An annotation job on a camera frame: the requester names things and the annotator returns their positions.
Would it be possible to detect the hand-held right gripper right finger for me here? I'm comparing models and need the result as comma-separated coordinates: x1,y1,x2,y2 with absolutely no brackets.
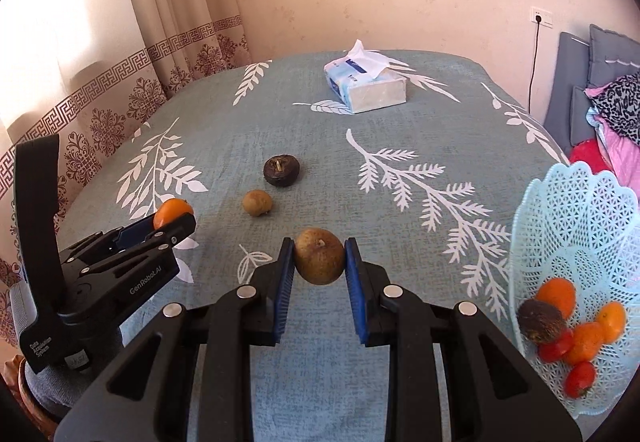
343,237,583,442

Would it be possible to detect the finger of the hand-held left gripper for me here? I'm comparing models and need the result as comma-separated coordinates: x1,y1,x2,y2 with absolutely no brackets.
60,216,158,265
77,213,197,278

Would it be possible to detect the white tissue pack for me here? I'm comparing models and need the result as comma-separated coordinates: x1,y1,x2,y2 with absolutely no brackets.
323,39,407,114

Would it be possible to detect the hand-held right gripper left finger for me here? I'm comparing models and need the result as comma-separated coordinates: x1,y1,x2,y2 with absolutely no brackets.
54,236,296,442

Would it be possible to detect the beige patterned curtain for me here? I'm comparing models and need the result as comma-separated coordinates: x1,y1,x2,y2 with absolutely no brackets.
0,0,253,338

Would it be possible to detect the small dark brown mangosteen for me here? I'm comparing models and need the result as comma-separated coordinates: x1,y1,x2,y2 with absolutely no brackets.
263,155,301,187

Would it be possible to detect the pink cloth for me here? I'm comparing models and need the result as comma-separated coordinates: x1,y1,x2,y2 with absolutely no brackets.
590,112,640,193

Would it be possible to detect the leopard print cloth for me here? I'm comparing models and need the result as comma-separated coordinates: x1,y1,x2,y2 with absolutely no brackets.
585,74,640,145

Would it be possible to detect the black power cable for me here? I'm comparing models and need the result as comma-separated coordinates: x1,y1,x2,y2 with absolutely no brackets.
527,20,541,113

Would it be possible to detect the red cushion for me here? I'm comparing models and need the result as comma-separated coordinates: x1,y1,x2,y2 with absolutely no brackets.
569,139,613,173

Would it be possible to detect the light blue lattice basket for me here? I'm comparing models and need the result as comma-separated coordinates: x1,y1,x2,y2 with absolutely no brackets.
509,161,640,419

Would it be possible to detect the large orange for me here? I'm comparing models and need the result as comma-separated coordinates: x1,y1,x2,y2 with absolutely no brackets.
536,278,577,320

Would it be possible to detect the teal leaf-print tablecloth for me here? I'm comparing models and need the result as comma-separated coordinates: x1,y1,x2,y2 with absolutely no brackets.
50,50,576,442

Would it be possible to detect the red tomato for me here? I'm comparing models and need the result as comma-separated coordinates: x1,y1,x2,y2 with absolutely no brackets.
538,328,575,364
564,361,597,399

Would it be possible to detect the grey cushion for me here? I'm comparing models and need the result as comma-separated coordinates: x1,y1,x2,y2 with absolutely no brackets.
544,31,593,158
585,24,640,90

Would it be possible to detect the small orange tangerine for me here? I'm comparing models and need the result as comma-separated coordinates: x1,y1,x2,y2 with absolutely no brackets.
152,198,194,230
565,322,606,365
595,301,627,343

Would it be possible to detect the large dark brown mangosteen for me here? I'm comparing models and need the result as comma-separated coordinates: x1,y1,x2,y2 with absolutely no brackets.
517,299,568,344

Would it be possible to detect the small tan longan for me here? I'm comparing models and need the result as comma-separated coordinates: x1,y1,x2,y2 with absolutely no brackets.
242,189,274,218

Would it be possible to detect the large tan longan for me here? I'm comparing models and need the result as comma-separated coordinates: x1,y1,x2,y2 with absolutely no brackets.
293,227,346,286

